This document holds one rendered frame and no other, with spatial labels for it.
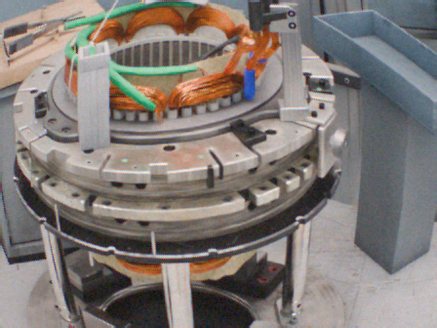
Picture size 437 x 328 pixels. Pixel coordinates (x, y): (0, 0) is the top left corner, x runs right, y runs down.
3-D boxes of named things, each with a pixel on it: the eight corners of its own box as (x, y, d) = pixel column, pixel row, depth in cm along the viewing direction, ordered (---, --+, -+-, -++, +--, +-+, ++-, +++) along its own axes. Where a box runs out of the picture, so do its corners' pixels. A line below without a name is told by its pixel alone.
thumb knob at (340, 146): (331, 161, 100) (332, 135, 99) (341, 148, 102) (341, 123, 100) (341, 164, 99) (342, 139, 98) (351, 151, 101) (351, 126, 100)
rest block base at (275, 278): (263, 300, 126) (264, 287, 125) (201, 282, 129) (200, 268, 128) (286, 277, 130) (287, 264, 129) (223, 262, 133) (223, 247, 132)
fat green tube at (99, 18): (63, 39, 106) (64, 24, 105) (61, 27, 109) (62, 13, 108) (203, 13, 109) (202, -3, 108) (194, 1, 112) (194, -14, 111)
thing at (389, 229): (457, 268, 129) (479, 86, 115) (409, 302, 125) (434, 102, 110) (376, 194, 148) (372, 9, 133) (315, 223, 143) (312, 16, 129)
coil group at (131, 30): (125, 49, 111) (127, 16, 109) (123, 43, 113) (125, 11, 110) (185, 39, 112) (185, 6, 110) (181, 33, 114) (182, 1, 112)
